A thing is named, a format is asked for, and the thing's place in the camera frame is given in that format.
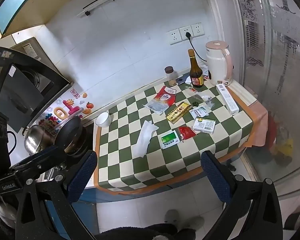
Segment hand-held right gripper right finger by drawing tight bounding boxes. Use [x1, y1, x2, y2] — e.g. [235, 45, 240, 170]
[200, 150, 283, 240]

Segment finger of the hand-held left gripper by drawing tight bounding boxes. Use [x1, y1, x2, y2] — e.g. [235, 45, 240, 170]
[10, 145, 68, 178]

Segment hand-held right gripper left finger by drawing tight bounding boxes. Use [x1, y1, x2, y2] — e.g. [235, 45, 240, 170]
[15, 150, 98, 240]

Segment white sachet red print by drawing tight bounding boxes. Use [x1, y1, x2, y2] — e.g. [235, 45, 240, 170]
[190, 106, 210, 119]

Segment steel pot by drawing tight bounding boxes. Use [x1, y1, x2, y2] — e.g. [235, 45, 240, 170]
[24, 124, 57, 155]

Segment black frying pan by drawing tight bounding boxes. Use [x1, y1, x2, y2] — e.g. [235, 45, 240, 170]
[54, 116, 82, 155]

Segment green white checkered tablecloth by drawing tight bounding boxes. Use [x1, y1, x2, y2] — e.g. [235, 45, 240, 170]
[93, 79, 268, 196]

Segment white green medicine box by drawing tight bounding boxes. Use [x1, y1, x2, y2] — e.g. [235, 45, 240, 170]
[192, 117, 216, 134]

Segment green white sachet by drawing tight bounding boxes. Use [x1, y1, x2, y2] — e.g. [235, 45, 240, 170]
[161, 131, 180, 150]

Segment white bowl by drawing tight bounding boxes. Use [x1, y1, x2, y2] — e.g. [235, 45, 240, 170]
[95, 112, 112, 128]

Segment black range hood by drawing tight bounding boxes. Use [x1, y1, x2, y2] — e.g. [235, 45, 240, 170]
[0, 46, 74, 133]

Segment white paper tissue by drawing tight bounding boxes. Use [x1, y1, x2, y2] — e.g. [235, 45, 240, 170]
[132, 120, 159, 158]

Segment gold flat box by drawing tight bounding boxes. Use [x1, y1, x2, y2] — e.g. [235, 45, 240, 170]
[166, 102, 192, 124]

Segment yellow red blurred object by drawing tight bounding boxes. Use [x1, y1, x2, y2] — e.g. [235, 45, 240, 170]
[267, 115, 295, 166]

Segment clear wrapper blue print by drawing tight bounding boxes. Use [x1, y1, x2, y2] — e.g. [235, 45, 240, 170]
[197, 94, 215, 109]

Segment long white box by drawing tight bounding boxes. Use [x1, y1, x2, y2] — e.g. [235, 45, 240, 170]
[216, 84, 239, 115]

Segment clear wrapper red print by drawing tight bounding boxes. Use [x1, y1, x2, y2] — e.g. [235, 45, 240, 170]
[184, 85, 202, 97]

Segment red white noodle packet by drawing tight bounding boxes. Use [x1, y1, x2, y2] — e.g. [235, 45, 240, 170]
[144, 85, 177, 115]

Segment dark blue foil packet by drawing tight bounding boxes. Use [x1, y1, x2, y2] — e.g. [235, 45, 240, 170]
[175, 75, 190, 85]

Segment brown glass sauce bottle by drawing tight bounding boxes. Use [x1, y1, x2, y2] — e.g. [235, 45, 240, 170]
[188, 49, 204, 88]

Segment clear jar brown lid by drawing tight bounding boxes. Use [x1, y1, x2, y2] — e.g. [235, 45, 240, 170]
[164, 66, 178, 86]

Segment white pink electric kettle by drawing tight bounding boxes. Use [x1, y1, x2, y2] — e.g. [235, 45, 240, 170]
[205, 41, 233, 87]

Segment frosted glass sliding door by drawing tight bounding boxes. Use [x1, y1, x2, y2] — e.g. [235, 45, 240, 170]
[225, 0, 300, 205]

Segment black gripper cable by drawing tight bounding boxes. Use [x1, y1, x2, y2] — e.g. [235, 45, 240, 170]
[7, 131, 17, 153]

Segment colourful wall stickers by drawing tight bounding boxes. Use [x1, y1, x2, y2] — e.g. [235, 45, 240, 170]
[39, 89, 94, 130]

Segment grey wall appliance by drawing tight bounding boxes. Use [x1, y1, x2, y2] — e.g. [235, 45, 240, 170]
[10, 37, 57, 73]

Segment wooden wall cabinet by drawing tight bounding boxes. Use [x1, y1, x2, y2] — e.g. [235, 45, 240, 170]
[0, 0, 55, 39]

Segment black plug with cable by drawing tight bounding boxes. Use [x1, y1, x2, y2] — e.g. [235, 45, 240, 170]
[184, 31, 208, 63]

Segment white wall socket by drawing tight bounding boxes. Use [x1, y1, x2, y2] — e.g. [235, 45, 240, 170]
[166, 29, 182, 45]
[191, 23, 205, 37]
[179, 26, 194, 41]

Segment black white wall rack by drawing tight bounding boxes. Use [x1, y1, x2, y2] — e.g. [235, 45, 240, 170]
[76, 0, 133, 17]

